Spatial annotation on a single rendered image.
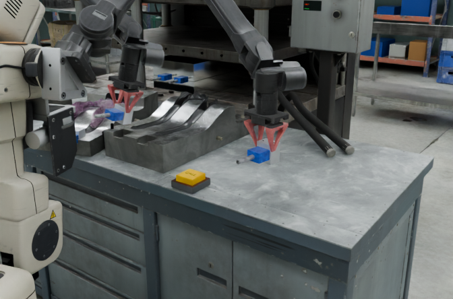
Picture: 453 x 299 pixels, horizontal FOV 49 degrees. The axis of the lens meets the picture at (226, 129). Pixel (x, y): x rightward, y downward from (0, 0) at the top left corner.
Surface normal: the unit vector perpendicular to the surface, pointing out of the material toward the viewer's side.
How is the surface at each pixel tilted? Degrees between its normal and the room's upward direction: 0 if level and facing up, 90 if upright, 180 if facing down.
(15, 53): 90
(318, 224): 0
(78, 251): 90
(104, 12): 44
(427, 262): 0
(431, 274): 0
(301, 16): 90
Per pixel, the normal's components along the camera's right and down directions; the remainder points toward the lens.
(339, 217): 0.00, -0.95
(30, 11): 0.95, 0.10
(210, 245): -0.58, 0.25
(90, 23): 0.25, -0.48
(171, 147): 0.81, 0.18
